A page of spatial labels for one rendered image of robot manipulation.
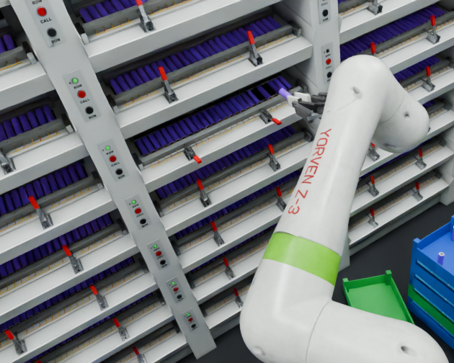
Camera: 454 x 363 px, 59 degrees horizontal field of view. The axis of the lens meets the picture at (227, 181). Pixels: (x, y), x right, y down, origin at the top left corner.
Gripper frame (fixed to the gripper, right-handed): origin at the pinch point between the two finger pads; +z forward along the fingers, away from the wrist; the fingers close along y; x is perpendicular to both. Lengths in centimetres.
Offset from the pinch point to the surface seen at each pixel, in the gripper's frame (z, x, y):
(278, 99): 17.8, -3.6, 3.2
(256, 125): 15.8, -7.6, -7.2
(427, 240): -5, -67, 35
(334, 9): 9.1, 17.2, 23.0
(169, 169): 15.1, -8.1, -37.4
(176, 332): 32, -78, -57
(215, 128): 18.0, -3.6, -19.6
